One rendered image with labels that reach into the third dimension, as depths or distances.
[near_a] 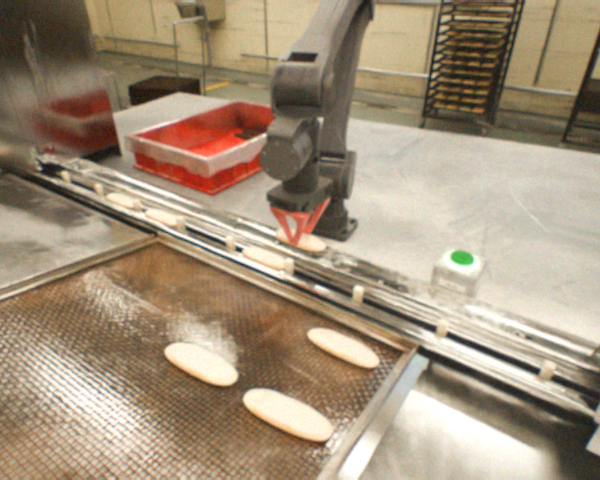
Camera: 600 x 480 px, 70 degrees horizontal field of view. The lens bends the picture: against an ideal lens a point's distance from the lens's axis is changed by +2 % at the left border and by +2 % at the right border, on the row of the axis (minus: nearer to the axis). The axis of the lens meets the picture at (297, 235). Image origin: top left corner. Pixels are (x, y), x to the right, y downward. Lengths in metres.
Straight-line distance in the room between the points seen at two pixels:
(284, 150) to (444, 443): 0.41
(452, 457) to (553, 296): 0.40
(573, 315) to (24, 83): 1.26
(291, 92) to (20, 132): 0.83
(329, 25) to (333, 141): 0.24
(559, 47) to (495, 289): 4.23
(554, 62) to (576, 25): 0.33
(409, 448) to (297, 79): 0.49
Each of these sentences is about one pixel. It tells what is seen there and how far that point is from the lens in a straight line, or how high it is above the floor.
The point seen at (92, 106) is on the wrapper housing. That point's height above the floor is 0.99.
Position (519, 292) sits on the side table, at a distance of 0.87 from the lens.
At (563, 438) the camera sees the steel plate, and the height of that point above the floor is 0.82.
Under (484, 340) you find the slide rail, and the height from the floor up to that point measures 0.85.
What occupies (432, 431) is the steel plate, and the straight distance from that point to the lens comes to 0.61.
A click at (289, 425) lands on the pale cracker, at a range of 0.46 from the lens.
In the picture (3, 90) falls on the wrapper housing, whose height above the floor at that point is 1.07.
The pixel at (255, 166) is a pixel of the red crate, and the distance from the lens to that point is 1.22.
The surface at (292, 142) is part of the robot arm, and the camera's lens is 0.54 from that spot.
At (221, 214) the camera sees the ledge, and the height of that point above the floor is 0.86.
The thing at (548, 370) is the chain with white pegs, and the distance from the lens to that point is 0.68.
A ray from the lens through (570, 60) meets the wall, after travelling 4.97.
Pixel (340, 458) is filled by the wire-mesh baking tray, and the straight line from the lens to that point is 0.45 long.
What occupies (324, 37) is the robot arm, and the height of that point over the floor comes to 1.23.
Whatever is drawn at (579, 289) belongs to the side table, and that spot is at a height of 0.82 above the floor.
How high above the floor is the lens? 1.31
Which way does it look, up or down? 32 degrees down
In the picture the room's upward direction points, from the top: straight up
